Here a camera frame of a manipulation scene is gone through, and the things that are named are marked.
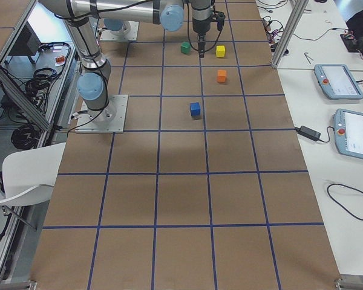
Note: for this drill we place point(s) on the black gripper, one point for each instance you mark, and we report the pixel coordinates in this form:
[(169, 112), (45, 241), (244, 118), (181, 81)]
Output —
[(200, 26)]

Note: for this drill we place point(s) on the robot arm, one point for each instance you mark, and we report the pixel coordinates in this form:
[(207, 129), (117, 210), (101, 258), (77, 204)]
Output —
[(93, 85), (169, 14)]

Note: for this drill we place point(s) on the green wooden block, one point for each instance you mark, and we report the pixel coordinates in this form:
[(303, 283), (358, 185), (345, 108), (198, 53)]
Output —
[(185, 48)]

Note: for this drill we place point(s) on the yellow wooden block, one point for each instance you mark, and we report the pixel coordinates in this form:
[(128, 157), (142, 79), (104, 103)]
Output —
[(220, 51)]

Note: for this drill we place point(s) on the orange wooden block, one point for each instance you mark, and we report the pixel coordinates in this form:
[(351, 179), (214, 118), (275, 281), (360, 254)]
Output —
[(221, 76)]

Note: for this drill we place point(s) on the blue wooden block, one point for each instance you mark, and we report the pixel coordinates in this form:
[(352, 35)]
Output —
[(195, 109)]

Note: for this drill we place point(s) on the black adapter on table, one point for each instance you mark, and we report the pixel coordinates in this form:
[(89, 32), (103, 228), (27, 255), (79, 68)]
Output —
[(308, 133)]

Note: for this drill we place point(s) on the far teach pendant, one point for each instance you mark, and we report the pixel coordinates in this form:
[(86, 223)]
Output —
[(337, 82)]

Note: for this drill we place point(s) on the teach pendant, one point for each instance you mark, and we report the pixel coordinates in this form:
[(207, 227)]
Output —
[(349, 132), (337, 82)]

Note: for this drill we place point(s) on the near teach pendant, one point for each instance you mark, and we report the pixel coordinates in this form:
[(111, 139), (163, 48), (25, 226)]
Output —
[(349, 132)]

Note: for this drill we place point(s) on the white chair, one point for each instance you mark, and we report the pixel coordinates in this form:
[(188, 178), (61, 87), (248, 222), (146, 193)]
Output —
[(29, 176)]

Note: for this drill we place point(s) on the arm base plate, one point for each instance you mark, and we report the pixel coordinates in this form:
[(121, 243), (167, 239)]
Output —
[(112, 118), (127, 33)]

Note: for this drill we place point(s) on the aluminium frame post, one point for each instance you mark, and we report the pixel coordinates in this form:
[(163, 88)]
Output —
[(289, 30)]

